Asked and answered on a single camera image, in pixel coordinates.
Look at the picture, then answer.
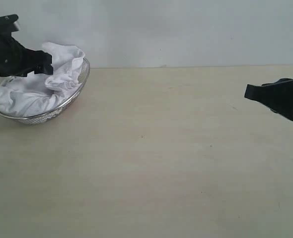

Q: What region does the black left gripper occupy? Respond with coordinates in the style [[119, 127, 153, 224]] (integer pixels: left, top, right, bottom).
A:
[[0, 33, 54, 77]]

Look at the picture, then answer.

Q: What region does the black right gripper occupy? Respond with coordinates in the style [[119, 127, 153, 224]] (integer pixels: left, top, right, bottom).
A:
[[244, 78, 293, 121]]

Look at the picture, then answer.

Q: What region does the white t-shirt red lettering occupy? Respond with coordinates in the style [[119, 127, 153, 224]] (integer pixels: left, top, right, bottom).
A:
[[0, 42, 85, 118]]

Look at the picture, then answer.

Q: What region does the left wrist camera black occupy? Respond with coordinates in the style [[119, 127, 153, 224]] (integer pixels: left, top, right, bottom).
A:
[[0, 14, 20, 35]]

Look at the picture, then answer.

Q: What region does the metal wire mesh basket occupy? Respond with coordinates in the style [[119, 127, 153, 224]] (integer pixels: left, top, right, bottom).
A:
[[0, 58, 90, 124]]

